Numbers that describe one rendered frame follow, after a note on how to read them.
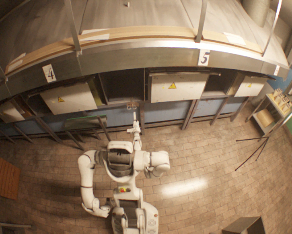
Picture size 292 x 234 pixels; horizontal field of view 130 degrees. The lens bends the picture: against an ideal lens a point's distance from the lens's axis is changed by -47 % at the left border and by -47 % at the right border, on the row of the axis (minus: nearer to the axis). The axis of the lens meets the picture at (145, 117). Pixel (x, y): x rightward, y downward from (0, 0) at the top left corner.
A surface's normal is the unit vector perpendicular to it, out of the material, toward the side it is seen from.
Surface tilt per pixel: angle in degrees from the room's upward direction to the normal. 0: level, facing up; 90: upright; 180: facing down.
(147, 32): 33
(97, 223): 0
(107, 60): 80
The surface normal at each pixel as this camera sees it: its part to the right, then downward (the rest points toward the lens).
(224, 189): 0.00, -0.62
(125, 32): 0.07, -0.08
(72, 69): 0.13, 0.66
